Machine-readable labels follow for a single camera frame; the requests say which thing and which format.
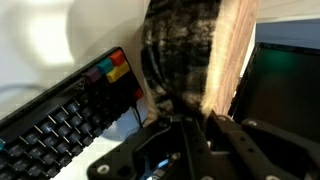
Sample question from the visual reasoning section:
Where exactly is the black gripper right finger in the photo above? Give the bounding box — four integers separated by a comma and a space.
207, 112, 320, 180

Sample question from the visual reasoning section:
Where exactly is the white desk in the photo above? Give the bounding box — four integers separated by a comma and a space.
0, 0, 320, 180

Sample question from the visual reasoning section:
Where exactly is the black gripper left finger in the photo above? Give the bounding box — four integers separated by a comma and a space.
87, 115, 184, 180

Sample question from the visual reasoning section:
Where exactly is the black keyboard with coloured keys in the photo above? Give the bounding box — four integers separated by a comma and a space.
0, 47, 143, 180

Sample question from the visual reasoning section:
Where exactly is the wood stump shaped cushion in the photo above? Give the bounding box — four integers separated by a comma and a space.
141, 0, 261, 124

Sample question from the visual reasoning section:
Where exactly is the black right monitor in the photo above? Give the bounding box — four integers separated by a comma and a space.
229, 42, 320, 143

